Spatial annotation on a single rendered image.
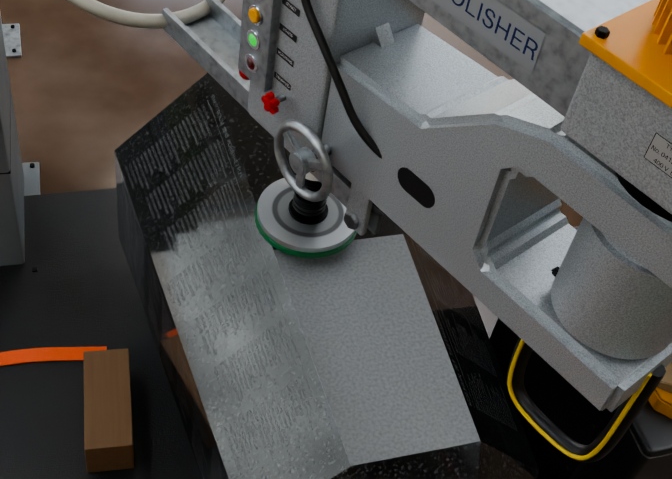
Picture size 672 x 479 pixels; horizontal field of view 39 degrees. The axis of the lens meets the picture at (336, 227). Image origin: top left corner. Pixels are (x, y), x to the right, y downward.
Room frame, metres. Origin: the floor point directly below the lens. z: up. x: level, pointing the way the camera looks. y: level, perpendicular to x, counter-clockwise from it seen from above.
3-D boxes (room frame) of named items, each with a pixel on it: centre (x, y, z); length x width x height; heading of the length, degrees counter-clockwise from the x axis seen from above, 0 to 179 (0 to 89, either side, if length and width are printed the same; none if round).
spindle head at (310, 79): (1.34, 0.00, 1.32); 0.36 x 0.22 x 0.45; 48
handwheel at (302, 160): (1.22, 0.05, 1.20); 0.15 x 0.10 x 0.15; 48
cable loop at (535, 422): (0.95, -0.43, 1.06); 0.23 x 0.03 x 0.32; 48
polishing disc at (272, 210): (1.39, 0.06, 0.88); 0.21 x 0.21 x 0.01
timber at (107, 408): (1.32, 0.50, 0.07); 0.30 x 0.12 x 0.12; 19
